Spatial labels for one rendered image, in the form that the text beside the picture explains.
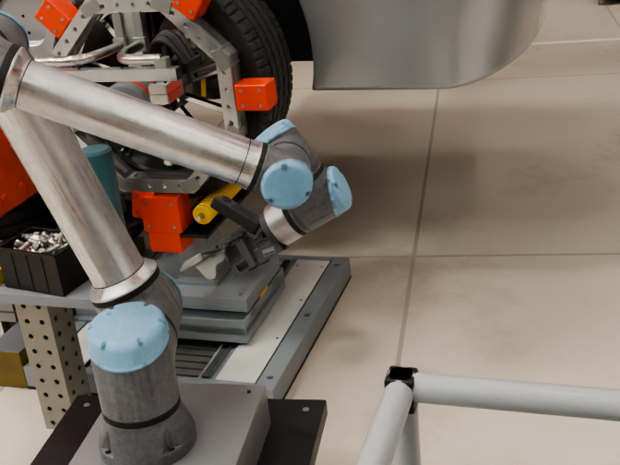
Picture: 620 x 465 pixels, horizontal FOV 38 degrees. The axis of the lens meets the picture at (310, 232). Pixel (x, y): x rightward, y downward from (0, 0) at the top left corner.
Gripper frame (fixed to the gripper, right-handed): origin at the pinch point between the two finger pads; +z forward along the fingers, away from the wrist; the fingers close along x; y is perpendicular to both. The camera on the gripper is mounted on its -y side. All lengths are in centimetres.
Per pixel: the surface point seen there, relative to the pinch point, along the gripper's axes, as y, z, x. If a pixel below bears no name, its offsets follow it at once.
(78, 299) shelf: -9, 46, 23
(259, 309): 16, 33, 83
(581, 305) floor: 65, -46, 128
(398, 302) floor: 36, 6, 121
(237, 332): 19, 38, 72
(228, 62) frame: -43, -11, 47
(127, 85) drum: -51, 13, 38
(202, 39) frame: -52, -8, 45
